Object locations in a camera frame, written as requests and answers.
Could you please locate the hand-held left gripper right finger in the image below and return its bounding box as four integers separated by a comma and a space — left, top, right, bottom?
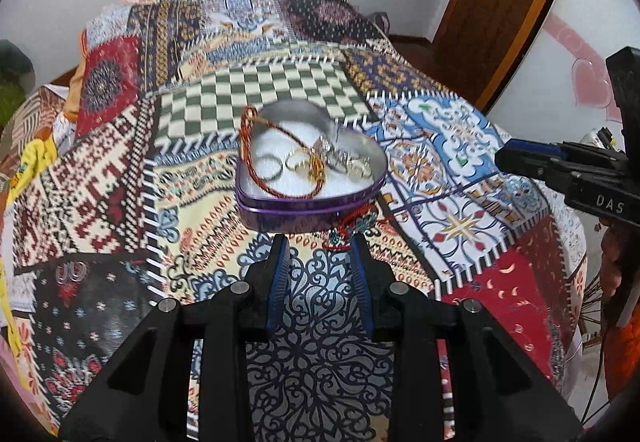
350, 234, 586, 442

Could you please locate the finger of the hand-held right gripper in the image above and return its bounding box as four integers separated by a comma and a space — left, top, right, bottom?
494, 137, 572, 183

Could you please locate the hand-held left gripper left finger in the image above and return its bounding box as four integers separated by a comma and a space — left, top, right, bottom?
59, 234, 292, 442

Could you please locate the red beaded bracelet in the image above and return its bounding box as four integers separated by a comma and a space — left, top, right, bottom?
327, 204, 396, 253

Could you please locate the purple heart-shaped tin box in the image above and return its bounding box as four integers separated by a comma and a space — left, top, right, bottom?
235, 99, 387, 234

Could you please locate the silver ring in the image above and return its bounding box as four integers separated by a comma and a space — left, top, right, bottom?
257, 154, 283, 180

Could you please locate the gold chain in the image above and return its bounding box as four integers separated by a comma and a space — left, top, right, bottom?
307, 147, 328, 183

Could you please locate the silver rings cluster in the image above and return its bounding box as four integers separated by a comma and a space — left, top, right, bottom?
320, 134, 356, 170

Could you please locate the red braided cord necklace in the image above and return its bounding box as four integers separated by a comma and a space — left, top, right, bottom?
239, 107, 328, 200

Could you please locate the person's right hand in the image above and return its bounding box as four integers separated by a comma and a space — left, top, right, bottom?
599, 221, 640, 329

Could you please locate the colourful patchwork blanket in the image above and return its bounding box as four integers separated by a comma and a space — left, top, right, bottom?
0, 0, 588, 442

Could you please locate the brown wooden door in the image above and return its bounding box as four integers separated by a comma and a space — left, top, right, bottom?
432, 0, 576, 113

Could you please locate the grey backpack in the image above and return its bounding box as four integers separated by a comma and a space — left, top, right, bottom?
367, 12, 392, 35

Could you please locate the orange striped bedding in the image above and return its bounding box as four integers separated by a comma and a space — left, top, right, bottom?
0, 84, 76, 163

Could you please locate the green patterned cloth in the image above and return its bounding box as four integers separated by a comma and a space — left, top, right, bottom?
0, 39, 36, 128

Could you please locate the thin black cable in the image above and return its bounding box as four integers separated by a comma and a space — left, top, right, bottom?
582, 322, 608, 428

